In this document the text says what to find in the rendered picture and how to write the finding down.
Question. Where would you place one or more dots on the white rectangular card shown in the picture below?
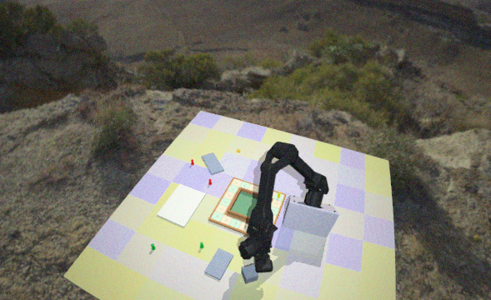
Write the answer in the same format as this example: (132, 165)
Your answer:
(181, 205)

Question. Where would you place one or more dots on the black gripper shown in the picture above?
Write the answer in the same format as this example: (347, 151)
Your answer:
(263, 264)

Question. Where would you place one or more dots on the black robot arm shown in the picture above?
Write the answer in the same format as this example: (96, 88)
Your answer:
(262, 215)

